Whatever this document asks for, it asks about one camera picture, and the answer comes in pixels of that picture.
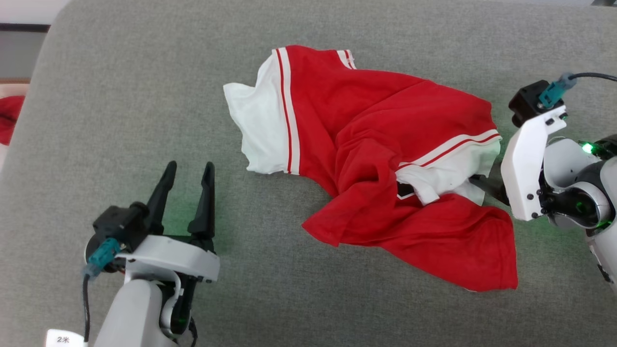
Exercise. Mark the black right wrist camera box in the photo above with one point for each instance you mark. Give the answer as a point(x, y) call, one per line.
point(525, 101)

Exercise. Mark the black rounded door fitting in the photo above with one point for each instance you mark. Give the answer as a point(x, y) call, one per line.
point(605, 2)

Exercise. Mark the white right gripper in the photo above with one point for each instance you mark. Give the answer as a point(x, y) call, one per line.
point(523, 168)

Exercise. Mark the dark skirting strip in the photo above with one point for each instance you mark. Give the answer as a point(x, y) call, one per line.
point(19, 28)

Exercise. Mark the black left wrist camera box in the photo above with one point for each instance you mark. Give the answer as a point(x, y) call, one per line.
point(118, 224)

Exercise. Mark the red garment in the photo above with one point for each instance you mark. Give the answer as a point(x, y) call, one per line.
point(7, 118)

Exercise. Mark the red and white shirt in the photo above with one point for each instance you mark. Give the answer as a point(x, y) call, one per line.
point(361, 120)

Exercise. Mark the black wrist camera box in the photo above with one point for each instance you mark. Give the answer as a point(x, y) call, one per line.
point(118, 224)
point(525, 101)

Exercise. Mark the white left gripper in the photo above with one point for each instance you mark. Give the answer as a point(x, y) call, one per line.
point(173, 258)

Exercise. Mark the grey fabric sofa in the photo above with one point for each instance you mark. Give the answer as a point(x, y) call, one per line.
point(144, 96)

